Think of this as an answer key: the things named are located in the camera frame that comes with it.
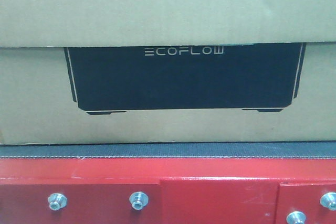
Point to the brown cardboard carton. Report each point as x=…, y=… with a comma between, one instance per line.
x=131, y=71

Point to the frame bolt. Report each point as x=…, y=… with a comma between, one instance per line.
x=57, y=201
x=138, y=200
x=296, y=217
x=328, y=201

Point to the red conveyor frame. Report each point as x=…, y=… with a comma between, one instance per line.
x=180, y=190

